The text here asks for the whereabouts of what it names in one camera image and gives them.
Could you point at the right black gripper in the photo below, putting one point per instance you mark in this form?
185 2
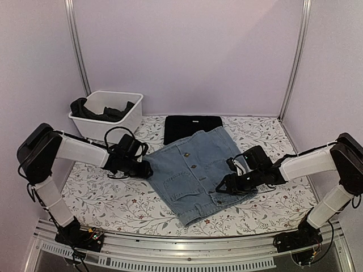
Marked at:
236 187

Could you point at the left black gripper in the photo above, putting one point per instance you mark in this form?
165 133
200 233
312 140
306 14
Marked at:
144 172

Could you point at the blue denim garment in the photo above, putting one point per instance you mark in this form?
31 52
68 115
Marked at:
187 172

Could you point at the black t-shirt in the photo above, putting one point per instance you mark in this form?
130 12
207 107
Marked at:
178 127

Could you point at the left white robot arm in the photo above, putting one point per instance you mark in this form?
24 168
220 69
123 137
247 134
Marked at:
39 157

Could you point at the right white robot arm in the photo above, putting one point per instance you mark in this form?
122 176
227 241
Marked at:
341 159

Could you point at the white plastic laundry bin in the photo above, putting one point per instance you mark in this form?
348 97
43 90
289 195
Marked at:
101 111

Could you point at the floral patterned table mat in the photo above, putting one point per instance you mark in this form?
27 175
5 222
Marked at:
132 206

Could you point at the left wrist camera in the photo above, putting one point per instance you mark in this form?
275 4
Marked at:
129 147

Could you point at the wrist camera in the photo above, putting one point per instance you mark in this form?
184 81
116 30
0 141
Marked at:
129 147
256 158

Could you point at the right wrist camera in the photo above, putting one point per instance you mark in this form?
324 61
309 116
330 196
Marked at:
256 158

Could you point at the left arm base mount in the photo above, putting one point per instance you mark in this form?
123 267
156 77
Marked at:
72 235

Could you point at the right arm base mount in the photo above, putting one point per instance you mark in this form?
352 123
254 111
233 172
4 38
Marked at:
305 236

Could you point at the front aluminium rail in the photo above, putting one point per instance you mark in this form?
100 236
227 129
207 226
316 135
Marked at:
133 252

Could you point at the left aluminium frame post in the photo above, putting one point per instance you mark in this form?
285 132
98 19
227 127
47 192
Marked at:
72 23

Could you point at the aluminium frame post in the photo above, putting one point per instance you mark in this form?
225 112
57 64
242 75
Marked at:
72 23
302 33

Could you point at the right aluminium frame post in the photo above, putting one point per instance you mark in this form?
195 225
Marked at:
302 33

